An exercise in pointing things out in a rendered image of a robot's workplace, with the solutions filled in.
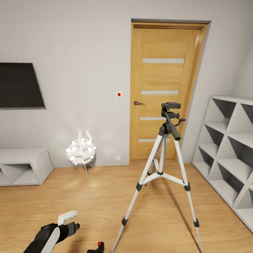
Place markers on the camera tripod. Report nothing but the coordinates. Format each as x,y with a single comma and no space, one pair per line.
166,129

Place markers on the door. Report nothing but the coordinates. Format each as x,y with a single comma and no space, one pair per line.
164,61

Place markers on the electric switch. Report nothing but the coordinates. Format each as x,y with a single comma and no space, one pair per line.
119,94

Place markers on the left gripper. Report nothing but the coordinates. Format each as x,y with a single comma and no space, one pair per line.
69,230

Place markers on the bookcase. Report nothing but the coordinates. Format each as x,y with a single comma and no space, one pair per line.
237,134
14,170

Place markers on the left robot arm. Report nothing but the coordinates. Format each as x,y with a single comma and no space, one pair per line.
50,234

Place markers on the digital camera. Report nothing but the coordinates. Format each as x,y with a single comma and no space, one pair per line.
99,250

